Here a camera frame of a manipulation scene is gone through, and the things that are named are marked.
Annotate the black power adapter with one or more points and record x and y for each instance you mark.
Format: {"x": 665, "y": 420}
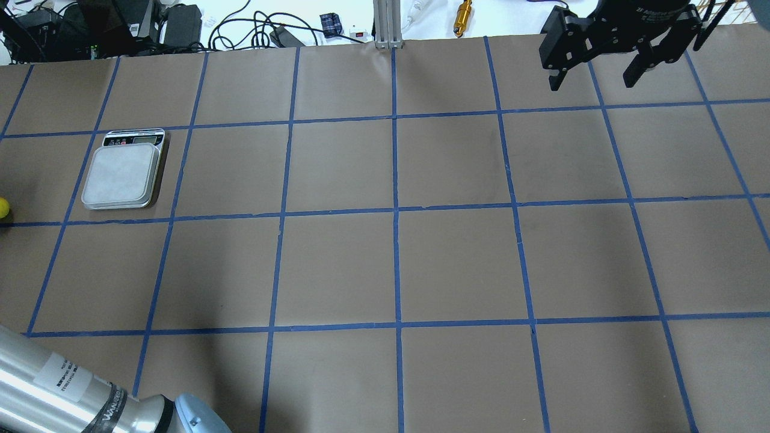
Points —
{"x": 182, "y": 26}

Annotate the silver digital kitchen scale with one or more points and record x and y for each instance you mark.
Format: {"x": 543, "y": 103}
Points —
{"x": 123, "y": 171}

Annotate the aluminium frame post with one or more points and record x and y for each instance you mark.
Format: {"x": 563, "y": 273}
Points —
{"x": 387, "y": 32}

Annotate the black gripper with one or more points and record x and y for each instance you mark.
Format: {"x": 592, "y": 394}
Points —
{"x": 652, "y": 13}

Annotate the red yellow mango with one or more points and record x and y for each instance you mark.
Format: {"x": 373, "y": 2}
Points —
{"x": 5, "y": 208}

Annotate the gold brass cylinder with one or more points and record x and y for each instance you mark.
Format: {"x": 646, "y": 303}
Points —
{"x": 462, "y": 18}

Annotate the black power brick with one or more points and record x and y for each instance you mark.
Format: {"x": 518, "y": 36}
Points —
{"x": 282, "y": 38}

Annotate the black laptop stand equipment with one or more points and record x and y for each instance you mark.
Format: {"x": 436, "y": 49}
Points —
{"x": 81, "y": 30}

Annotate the small blue box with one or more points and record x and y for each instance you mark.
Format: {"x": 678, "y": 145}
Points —
{"x": 331, "y": 25}

